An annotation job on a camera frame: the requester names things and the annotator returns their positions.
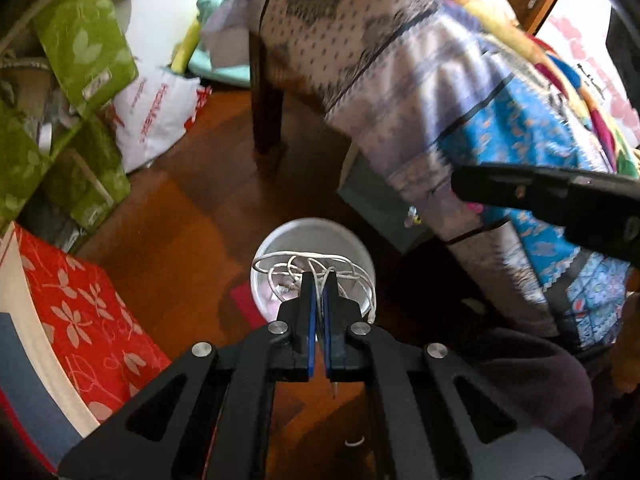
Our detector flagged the person's dark purple pants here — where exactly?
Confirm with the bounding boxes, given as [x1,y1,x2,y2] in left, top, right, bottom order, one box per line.
[450,327,640,461]

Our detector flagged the yellow foam tube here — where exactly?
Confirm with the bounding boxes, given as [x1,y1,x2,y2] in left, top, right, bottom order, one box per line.
[170,0,311,73]

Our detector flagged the colourful patchwork quilt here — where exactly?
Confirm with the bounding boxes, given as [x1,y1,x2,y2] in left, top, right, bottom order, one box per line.
[405,0,640,181]

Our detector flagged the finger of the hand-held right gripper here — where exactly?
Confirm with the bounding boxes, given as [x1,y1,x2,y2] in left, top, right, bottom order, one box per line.
[451,162,640,261]
[605,5,640,78]

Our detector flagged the red floral print bag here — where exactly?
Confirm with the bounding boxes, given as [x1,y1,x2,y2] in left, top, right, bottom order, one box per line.
[15,222,173,423]

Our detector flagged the grey storage box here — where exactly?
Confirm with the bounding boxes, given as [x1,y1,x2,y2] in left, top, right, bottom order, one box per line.
[337,152,436,253]

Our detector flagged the white plastic bin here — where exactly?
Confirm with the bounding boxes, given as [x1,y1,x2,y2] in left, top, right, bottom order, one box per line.
[250,217,377,326]

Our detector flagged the green leaf print bag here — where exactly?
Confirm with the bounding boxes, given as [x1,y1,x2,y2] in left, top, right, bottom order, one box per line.
[30,0,138,118]
[40,115,132,233]
[0,100,56,231]

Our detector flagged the white plastic shopping bag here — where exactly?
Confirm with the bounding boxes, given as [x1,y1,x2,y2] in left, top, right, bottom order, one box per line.
[112,65,213,173]

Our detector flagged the white cord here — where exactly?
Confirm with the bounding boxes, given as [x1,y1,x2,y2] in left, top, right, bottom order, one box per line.
[252,251,376,326]

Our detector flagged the blue patterned tablecloth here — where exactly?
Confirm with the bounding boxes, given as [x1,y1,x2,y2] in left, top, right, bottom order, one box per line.
[200,0,640,351]

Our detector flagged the red paper packet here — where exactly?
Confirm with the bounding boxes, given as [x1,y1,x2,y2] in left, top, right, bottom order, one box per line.
[231,282,268,331]

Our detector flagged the teal fabric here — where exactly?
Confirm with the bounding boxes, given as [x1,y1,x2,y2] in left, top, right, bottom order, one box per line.
[187,0,251,88]

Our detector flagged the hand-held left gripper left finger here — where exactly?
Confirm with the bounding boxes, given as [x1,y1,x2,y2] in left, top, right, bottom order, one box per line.
[57,270,317,480]

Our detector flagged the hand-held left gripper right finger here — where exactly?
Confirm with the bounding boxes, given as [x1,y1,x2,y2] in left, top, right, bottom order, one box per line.
[322,270,586,480]

